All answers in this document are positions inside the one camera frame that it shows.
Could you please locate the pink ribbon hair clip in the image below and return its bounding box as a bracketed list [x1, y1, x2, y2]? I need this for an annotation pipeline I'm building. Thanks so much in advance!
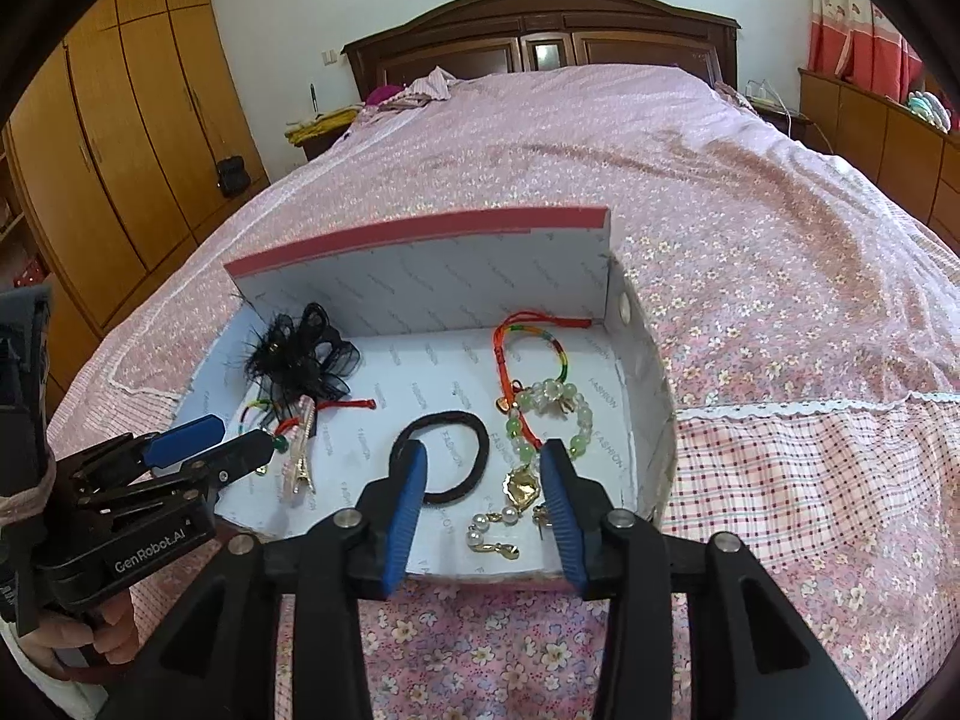
[280, 392, 321, 516]

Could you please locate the green bead earring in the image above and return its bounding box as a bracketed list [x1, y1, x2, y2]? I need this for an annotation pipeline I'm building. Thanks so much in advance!
[255, 431, 292, 477]

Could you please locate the dark wooden headboard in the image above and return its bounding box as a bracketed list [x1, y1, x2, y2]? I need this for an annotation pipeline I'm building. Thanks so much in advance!
[343, 0, 741, 96]

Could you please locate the gold heart brooch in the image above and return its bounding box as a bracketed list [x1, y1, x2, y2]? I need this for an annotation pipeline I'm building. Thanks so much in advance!
[508, 463, 554, 539]

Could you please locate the person's left hand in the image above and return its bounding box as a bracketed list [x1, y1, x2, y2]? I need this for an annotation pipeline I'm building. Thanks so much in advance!
[21, 589, 141, 674]

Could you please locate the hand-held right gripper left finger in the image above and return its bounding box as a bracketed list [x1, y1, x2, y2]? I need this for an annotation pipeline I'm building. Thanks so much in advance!
[90, 439, 430, 720]

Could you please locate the white cable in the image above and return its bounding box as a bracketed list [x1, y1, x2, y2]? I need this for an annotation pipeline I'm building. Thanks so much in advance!
[741, 77, 835, 152]

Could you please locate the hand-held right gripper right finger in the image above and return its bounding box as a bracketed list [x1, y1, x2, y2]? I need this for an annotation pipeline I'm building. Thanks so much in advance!
[540, 437, 871, 720]

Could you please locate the rainbow braided bracelet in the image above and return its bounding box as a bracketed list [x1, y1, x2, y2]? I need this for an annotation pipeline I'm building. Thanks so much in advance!
[491, 310, 595, 455]

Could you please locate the red patterned curtain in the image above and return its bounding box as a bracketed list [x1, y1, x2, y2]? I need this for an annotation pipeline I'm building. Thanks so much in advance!
[808, 0, 929, 104]

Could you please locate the yellow cloth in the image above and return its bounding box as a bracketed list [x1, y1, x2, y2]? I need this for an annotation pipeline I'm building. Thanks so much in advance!
[283, 108, 361, 145]

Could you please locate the red cord bracelet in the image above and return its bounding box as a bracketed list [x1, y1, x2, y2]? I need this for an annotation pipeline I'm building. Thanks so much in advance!
[238, 394, 377, 437]

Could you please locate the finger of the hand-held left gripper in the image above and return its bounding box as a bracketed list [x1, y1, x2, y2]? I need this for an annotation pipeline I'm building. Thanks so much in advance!
[70, 414, 227, 486]
[73, 430, 276, 512]

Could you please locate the pink cardboard box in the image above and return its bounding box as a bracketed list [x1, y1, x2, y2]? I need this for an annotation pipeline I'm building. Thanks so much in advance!
[171, 206, 676, 587]

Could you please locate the pink floral bedspread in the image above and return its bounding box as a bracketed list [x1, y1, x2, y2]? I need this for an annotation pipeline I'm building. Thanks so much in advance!
[45, 64, 960, 720]

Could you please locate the black bag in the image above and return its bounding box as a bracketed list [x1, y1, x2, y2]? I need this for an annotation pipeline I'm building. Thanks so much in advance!
[214, 155, 250, 194]

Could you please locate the green bead bracelet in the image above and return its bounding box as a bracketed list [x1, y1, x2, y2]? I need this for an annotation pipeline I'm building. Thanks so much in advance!
[505, 377, 599, 467]

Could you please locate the pastel plush item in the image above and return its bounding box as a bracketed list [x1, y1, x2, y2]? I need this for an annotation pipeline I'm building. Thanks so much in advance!
[904, 88, 953, 130]

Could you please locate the wooden dresser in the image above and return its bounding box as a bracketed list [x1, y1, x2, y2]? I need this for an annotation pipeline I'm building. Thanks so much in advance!
[796, 66, 960, 242]

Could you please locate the black hair tie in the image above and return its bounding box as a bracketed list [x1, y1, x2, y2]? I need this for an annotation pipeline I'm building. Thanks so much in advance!
[390, 411, 494, 506]

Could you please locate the pink garment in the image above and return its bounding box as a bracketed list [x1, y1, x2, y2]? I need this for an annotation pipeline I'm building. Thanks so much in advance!
[366, 65, 460, 111]

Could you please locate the wooden wardrobe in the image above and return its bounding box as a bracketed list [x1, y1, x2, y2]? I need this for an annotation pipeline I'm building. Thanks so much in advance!
[0, 0, 271, 421]

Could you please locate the black feather hair bow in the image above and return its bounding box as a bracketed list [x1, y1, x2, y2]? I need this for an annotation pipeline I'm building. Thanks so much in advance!
[244, 302, 362, 404]

